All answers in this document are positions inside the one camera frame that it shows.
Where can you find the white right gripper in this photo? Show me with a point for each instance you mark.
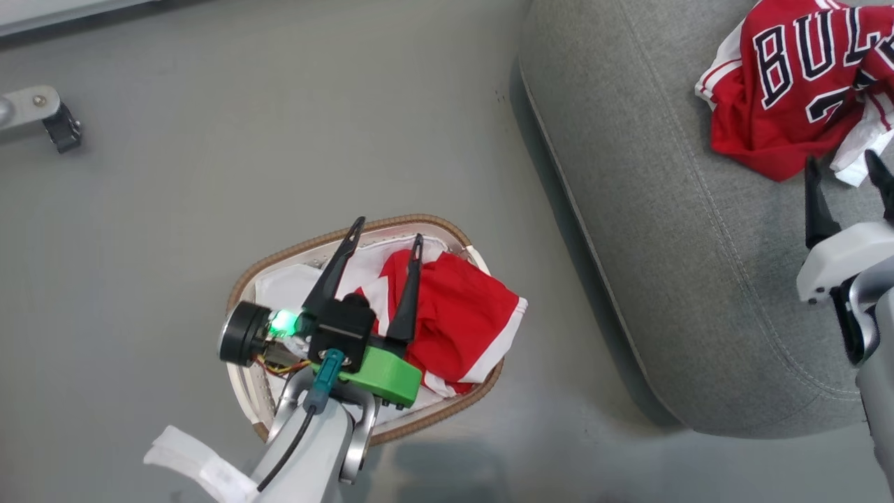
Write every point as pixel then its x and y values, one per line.
pixel 845 257

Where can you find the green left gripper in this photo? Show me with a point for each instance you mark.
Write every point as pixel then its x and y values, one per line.
pixel 380 374

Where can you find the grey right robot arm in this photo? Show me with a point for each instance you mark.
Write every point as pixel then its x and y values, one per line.
pixel 878 363

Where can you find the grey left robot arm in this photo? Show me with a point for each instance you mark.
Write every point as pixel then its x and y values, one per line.
pixel 314 447

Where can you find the white cloth basket liner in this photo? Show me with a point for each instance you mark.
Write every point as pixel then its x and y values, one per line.
pixel 283 290

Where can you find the brown woven laundry basket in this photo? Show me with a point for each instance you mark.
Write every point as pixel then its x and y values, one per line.
pixel 447 409

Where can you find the white garment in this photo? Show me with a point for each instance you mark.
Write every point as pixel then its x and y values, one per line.
pixel 863 143

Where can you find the red shorts with white trim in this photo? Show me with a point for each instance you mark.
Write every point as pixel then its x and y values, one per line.
pixel 461 321

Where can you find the red basketball jersey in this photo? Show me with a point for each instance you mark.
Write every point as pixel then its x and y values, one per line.
pixel 782 91

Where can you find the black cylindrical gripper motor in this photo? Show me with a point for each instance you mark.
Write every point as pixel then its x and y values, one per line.
pixel 241 334

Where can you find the grey fabric sofa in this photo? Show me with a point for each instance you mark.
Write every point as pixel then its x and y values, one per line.
pixel 684 265

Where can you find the white tape strip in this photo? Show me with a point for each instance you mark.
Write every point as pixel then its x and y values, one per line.
pixel 199 467

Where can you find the grey chair leg with caster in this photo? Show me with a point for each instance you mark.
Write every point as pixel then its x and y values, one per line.
pixel 42 112

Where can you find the white baseboard strip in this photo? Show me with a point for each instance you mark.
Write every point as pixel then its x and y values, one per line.
pixel 63 12

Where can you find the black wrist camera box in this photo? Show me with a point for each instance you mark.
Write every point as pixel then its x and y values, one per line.
pixel 343 330

